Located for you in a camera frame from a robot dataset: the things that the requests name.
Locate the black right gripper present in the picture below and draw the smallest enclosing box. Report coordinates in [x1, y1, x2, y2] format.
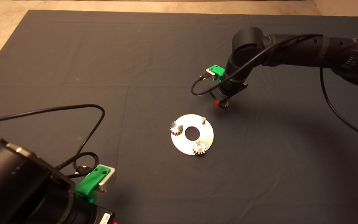
[210, 82, 248, 107]

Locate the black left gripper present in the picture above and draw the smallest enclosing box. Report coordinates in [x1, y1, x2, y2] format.
[73, 205, 119, 224]

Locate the round metal carrier plate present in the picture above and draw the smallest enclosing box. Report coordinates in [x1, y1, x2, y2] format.
[171, 114, 214, 156]

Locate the dark grey table cloth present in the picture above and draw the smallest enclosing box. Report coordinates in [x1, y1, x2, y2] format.
[0, 10, 358, 224]

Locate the green right camera mount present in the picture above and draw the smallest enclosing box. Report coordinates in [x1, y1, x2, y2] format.
[208, 65, 225, 83]

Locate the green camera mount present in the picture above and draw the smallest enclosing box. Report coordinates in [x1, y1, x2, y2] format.
[75, 166, 110, 203]
[208, 65, 225, 83]

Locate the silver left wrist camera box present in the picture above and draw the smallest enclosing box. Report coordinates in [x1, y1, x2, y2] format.
[98, 164, 117, 193]

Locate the green left camera mount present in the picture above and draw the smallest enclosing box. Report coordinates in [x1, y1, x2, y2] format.
[75, 166, 110, 203]

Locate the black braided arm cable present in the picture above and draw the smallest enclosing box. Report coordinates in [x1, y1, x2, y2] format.
[319, 68, 358, 141]

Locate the thin black left camera cable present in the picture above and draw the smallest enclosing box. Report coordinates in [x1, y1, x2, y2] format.
[0, 104, 105, 178]

